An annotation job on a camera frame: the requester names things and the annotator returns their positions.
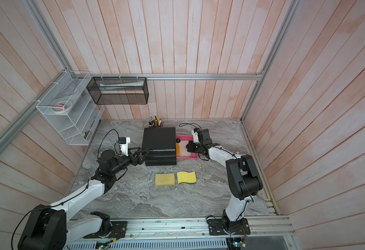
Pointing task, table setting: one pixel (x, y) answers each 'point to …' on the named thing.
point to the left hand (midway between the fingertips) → (145, 150)
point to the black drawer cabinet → (161, 141)
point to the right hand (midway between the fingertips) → (186, 145)
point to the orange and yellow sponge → (178, 149)
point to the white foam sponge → (183, 150)
